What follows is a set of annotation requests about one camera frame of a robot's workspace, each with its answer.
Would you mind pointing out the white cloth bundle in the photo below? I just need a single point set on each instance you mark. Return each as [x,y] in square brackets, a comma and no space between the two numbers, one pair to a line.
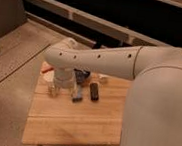
[102,78]

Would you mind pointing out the black rectangular block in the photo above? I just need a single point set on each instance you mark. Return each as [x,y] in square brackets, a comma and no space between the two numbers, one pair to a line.
[94,91]

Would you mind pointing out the wooden board table top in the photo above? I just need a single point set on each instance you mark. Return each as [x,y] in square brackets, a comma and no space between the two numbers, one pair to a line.
[58,120]

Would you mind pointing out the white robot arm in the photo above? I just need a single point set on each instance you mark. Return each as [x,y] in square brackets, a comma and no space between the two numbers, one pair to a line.
[153,106]

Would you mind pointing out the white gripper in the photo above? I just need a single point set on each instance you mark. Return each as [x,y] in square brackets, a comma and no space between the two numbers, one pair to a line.
[63,79]

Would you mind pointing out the blue grey rectangular block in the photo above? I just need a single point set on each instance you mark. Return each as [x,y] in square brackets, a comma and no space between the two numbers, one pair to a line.
[78,96]

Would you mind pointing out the dark ceramic bowl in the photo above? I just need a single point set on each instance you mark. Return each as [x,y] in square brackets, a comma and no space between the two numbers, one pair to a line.
[81,76]

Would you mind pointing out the orange carrot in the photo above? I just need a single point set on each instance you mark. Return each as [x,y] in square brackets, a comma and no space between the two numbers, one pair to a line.
[45,70]

